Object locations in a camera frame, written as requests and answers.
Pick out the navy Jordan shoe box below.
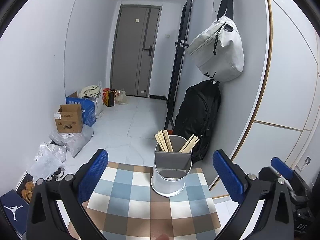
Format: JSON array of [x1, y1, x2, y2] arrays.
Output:
[[1, 190, 29, 235]]

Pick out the black door handle lock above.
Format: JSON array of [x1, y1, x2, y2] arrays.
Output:
[[143, 45, 152, 56]]

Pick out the white grey utensil holder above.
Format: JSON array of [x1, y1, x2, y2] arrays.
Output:
[[151, 135, 193, 198]]

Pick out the white plastic bag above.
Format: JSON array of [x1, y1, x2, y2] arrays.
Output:
[[114, 89, 127, 105]]

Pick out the blue cardboard box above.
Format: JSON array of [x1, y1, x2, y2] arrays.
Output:
[[66, 92, 96, 127]]

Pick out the grey brown entrance door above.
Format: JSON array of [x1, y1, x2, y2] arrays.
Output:
[[110, 4, 161, 98]]

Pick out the wooden chopstick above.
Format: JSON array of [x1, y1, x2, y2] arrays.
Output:
[[179, 134, 200, 153]]

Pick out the black backpack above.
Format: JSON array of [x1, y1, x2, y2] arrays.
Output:
[[172, 80, 221, 163]]

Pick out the black white sneakers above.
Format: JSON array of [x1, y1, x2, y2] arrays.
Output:
[[46, 167, 64, 181]]

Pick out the brown cardboard box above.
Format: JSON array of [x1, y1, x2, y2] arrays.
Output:
[[54, 104, 83, 133]]

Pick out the black metal rack frame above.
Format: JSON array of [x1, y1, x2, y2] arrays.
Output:
[[164, 0, 193, 129]]

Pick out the bundle of chopsticks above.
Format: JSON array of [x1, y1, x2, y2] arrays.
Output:
[[155, 130, 174, 152]]

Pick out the grey sling bag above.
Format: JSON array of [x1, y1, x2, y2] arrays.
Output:
[[187, 15, 244, 82]]

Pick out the white wall outlet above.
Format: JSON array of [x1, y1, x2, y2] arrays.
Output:
[[304, 157, 311, 165]]

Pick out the checkered blue brown tablecloth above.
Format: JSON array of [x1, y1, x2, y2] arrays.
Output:
[[83, 163, 221, 239]]

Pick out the grey plastic parcel bag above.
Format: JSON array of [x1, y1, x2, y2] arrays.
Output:
[[49, 125, 94, 158]]

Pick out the person's left hand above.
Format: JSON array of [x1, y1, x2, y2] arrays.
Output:
[[156, 234, 170, 240]]

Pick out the clear plastic bags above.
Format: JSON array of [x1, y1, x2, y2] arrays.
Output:
[[27, 142, 67, 182]]

